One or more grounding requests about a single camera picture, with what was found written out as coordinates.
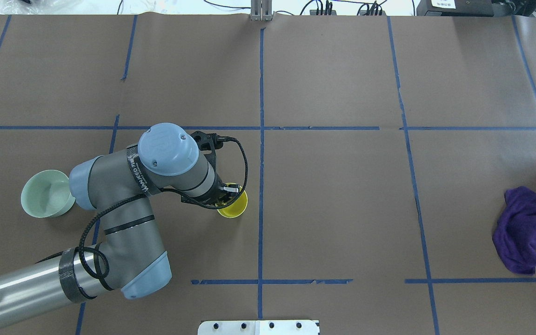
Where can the purple cloth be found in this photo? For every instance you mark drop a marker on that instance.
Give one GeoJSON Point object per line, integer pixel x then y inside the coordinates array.
{"type": "Point", "coordinates": [515, 235]}

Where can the yellow plastic cup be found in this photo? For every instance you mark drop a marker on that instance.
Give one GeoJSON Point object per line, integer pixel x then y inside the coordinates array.
{"type": "Point", "coordinates": [237, 201]}

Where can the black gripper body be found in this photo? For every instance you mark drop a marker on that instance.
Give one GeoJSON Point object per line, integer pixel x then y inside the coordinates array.
{"type": "Point", "coordinates": [218, 191]}

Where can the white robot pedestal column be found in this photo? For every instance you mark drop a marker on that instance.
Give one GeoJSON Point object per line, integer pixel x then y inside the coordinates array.
{"type": "Point", "coordinates": [260, 327]}

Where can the aluminium frame post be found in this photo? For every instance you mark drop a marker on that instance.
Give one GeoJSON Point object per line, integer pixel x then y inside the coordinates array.
{"type": "Point", "coordinates": [261, 10]}

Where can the light green bowl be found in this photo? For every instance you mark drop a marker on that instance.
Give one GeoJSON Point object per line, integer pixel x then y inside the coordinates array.
{"type": "Point", "coordinates": [47, 195]}

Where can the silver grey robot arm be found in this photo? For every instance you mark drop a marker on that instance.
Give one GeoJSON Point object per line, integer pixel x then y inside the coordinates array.
{"type": "Point", "coordinates": [121, 247]}

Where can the brown paper table cover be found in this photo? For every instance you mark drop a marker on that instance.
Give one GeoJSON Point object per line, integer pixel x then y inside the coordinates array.
{"type": "Point", "coordinates": [379, 153]}

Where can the black electronics box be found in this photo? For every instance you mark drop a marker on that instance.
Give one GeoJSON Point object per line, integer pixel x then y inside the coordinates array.
{"type": "Point", "coordinates": [468, 8]}

